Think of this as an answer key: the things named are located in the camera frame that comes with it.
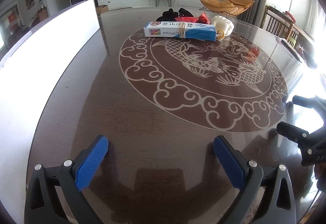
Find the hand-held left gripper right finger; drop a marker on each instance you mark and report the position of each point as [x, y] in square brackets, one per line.
[229, 160]

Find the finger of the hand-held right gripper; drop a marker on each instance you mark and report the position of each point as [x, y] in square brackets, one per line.
[293, 129]
[309, 102]

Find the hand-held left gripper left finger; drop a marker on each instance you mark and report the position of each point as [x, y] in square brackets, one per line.
[90, 163]

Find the dark patterned wooden desktop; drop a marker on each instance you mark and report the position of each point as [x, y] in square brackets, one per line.
[142, 124]

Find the wooden dining chair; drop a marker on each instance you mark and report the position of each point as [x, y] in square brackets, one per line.
[277, 23]

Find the white mesh ball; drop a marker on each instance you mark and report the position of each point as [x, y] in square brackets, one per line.
[224, 25]

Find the blue white toothpaste box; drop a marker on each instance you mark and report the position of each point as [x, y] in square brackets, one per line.
[198, 33]

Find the orange lounge chair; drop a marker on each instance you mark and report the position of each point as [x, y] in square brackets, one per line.
[219, 3]

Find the tan rubber band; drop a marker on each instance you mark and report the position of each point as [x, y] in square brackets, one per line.
[182, 30]

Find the cardboard box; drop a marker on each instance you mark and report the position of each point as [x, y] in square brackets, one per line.
[102, 9]

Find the black cloth item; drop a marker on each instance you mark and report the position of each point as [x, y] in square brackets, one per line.
[178, 14]

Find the white television cabinet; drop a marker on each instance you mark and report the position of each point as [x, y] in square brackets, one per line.
[132, 0]

